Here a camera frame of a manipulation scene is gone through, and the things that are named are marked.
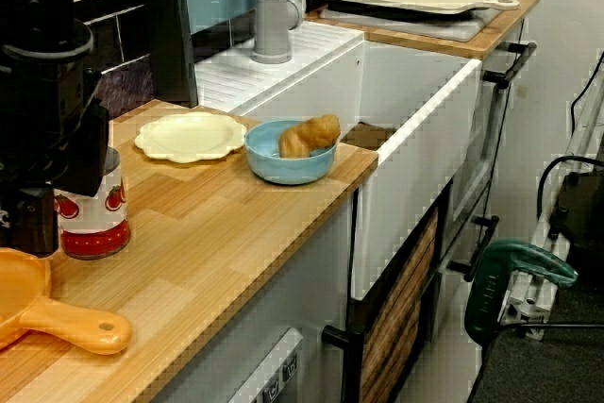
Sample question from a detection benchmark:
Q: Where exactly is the grey toy dishwasher front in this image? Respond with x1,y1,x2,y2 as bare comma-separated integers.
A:
235,327,303,403

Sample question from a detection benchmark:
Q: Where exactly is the brown toy croissant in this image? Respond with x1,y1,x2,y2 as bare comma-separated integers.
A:
277,113,342,159

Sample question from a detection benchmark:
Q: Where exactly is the light blue bowl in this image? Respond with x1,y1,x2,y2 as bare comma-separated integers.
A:
244,119,338,186

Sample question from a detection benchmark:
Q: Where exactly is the wooden slat drawer front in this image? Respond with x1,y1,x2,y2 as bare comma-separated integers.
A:
361,211,440,403

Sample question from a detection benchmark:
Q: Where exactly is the aluminium frame rail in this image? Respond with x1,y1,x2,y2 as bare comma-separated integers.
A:
499,91,604,338

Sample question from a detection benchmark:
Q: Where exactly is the tomato soup can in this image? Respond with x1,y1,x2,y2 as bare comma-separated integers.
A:
53,147,131,260

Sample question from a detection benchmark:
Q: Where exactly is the grey toy faucet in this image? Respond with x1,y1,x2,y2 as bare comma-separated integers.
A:
250,0,312,64

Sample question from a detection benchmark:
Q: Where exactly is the white toy sink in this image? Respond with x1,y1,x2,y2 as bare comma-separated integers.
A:
195,20,485,303

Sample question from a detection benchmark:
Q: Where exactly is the dark upright panel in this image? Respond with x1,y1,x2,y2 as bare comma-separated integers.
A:
150,0,199,109

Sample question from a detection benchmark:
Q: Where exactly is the cream scalloped plate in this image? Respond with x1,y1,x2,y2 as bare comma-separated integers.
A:
133,112,247,163

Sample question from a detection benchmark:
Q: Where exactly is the orange toy frying pan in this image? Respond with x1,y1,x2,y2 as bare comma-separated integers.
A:
0,247,133,356

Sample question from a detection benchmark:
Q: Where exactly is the black cabinet handle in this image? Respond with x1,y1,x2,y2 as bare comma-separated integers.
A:
483,42,538,91
464,216,500,281

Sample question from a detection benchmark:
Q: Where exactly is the looped black cable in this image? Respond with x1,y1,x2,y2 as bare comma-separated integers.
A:
537,155,604,209

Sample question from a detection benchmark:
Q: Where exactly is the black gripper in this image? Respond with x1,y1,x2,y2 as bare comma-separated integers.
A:
0,65,110,258

